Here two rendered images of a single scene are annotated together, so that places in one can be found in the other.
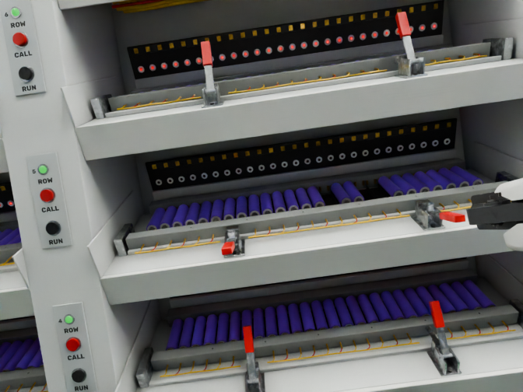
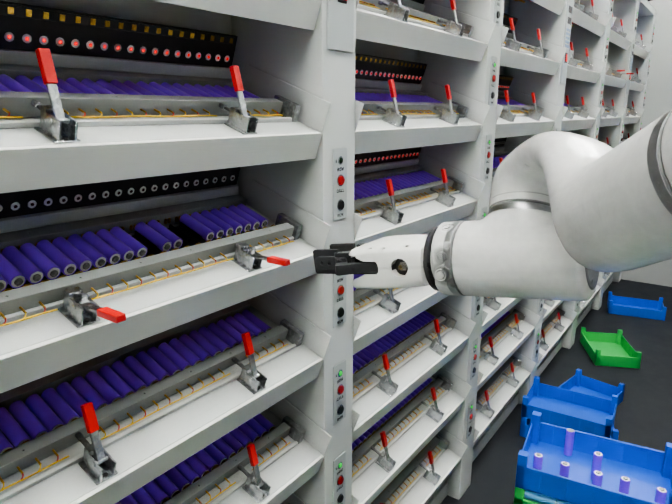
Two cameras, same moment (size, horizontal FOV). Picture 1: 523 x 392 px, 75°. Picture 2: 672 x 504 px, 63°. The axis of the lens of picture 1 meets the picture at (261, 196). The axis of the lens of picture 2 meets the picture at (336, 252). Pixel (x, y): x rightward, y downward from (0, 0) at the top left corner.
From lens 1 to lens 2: 0.40 m
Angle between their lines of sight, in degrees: 56
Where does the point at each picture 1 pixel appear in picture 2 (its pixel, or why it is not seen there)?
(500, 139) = (278, 183)
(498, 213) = (355, 268)
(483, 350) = (272, 365)
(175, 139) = (14, 181)
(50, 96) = not seen: outside the picture
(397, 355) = (216, 390)
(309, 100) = (170, 147)
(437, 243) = (256, 282)
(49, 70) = not seen: outside the picture
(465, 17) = (251, 58)
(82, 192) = not seen: outside the picture
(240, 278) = (93, 348)
